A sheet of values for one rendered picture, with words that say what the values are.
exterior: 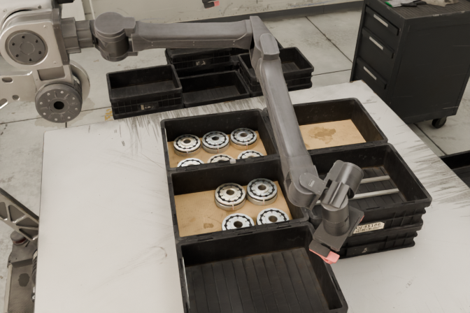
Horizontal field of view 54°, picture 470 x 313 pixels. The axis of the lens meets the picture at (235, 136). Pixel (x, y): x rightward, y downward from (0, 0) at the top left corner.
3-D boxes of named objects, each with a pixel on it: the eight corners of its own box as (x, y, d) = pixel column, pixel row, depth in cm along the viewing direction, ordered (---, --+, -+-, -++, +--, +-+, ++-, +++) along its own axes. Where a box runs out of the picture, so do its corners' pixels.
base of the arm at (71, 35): (63, 51, 121) (52, 7, 114) (94, 47, 123) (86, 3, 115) (63, 66, 115) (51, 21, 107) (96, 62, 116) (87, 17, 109)
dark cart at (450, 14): (375, 144, 311) (405, 19, 256) (344, 109, 345) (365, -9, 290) (450, 130, 325) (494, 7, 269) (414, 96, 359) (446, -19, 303)
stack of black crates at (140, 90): (122, 163, 275) (109, 99, 247) (117, 133, 298) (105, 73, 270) (187, 151, 284) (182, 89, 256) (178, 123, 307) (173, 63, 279)
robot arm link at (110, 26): (265, 37, 128) (271, 10, 120) (273, 75, 121) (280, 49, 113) (99, 40, 122) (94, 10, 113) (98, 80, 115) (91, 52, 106)
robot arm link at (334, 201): (315, 202, 95) (341, 212, 92) (328, 177, 98) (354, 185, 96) (317, 220, 100) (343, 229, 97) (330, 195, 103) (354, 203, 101)
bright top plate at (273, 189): (248, 200, 152) (248, 199, 152) (245, 179, 160) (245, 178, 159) (278, 199, 152) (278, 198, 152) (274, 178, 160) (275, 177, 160)
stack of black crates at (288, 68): (250, 139, 293) (251, 77, 265) (236, 113, 316) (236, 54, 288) (308, 128, 302) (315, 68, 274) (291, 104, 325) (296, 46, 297)
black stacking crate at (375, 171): (307, 246, 143) (310, 221, 136) (281, 181, 166) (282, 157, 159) (424, 226, 149) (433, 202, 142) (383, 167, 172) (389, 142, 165)
